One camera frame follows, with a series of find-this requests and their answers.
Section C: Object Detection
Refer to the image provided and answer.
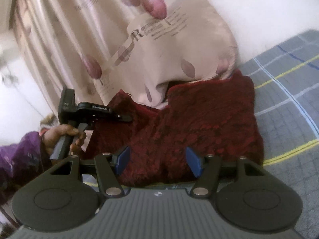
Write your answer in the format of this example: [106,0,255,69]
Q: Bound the dark red knitted garment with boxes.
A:
[83,70,264,187]

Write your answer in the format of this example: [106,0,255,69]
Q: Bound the purple sleeved left forearm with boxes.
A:
[0,132,52,204]

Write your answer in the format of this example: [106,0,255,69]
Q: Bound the person's left hand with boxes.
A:
[42,125,87,155]

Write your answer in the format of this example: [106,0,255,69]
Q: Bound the beige floral duvet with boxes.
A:
[12,0,238,111]

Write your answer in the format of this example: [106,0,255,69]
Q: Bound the grey plaid bed sheet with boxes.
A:
[82,29,319,239]

